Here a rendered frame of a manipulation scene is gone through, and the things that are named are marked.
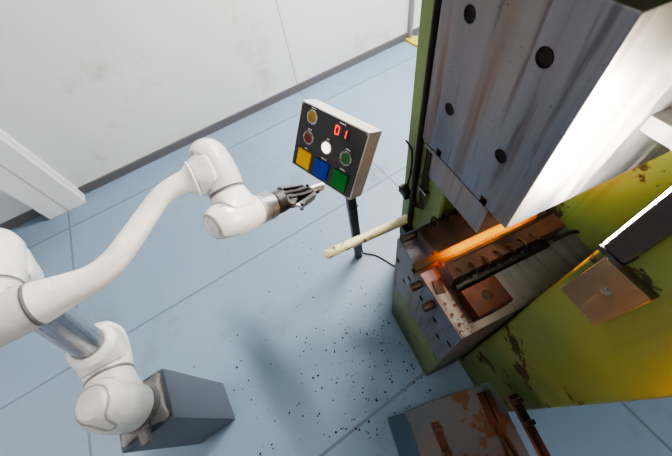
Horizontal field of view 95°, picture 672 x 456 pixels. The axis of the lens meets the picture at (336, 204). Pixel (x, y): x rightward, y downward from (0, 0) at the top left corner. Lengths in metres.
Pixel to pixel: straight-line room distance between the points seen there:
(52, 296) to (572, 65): 1.00
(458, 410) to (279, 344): 1.14
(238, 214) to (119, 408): 0.80
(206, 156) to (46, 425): 2.09
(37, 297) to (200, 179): 0.41
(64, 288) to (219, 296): 1.47
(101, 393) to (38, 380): 1.48
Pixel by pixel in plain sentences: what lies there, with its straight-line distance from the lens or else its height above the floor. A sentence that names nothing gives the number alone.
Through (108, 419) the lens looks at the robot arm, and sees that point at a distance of 1.40.
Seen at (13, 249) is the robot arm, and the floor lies 1.36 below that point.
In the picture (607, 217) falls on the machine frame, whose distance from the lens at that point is 1.23.
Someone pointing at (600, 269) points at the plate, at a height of 1.32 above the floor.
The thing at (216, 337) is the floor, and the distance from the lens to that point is 2.21.
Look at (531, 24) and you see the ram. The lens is 0.52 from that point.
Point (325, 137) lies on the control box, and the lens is 1.22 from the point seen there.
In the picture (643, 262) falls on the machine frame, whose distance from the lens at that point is 0.74.
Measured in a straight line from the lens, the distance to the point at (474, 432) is 1.24.
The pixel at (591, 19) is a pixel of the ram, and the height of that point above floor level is 1.74.
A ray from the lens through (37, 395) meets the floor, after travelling 2.80.
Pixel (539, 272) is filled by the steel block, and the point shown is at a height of 0.91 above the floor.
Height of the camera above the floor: 1.93
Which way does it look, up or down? 54 degrees down
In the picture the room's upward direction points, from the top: 12 degrees counter-clockwise
